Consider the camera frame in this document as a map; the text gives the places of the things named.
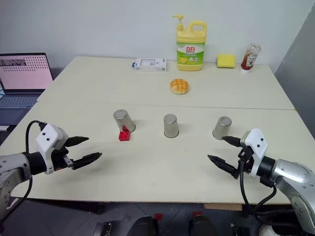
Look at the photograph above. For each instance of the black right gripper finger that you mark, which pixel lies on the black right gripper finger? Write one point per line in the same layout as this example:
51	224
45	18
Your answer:
222	163
233	140

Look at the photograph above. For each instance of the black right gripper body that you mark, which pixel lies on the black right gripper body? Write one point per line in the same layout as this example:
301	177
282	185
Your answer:
248	157

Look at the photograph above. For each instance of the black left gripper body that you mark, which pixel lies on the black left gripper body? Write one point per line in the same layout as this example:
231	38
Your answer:
59	159

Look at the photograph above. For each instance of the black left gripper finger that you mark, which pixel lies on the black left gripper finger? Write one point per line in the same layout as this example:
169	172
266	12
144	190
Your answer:
86	160
77	140

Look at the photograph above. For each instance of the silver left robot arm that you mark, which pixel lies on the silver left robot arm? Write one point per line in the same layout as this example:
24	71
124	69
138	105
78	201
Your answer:
13	166

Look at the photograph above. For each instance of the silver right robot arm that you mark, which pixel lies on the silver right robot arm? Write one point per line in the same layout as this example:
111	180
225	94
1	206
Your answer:
291	172

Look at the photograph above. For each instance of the steel cup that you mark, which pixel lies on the steel cup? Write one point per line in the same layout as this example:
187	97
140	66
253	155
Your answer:
221	127
126	121
170	126

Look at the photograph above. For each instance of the red toy building block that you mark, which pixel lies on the red toy building block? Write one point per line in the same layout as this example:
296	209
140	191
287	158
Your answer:
124	136

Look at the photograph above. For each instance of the small red square part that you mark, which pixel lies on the small red square part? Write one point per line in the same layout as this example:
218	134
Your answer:
158	216
197	214

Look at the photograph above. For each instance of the dark rounded shape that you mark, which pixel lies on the dark rounded shape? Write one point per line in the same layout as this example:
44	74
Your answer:
145	227
202	227

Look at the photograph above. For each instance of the golden bread bun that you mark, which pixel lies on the golden bread bun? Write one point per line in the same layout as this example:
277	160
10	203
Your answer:
179	86

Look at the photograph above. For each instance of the yellow sponge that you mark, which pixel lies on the yellow sponge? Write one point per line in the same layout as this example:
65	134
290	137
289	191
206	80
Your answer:
226	61

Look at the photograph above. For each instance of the ketchup squeeze bottle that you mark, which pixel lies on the ketchup squeeze bottle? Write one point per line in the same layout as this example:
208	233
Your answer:
250	57

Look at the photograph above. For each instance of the open laptop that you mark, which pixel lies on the open laptop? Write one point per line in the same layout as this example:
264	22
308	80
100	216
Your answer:
23	73

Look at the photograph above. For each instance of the grey partition panel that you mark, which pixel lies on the grey partition panel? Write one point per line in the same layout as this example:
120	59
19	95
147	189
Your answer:
299	61

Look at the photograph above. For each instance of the yellow dish soap pump bottle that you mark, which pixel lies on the yellow dish soap pump bottle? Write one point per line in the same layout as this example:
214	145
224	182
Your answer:
190	46

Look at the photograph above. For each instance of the white flat carton box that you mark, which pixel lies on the white flat carton box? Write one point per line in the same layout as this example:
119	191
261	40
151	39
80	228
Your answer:
150	64

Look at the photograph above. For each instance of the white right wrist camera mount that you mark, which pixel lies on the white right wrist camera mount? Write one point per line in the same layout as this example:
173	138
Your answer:
258	145

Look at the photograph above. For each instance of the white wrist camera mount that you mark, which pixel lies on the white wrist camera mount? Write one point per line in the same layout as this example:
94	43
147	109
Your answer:
48	137
258	145

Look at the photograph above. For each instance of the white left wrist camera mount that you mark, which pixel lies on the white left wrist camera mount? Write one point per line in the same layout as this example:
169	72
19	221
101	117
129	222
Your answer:
48	137

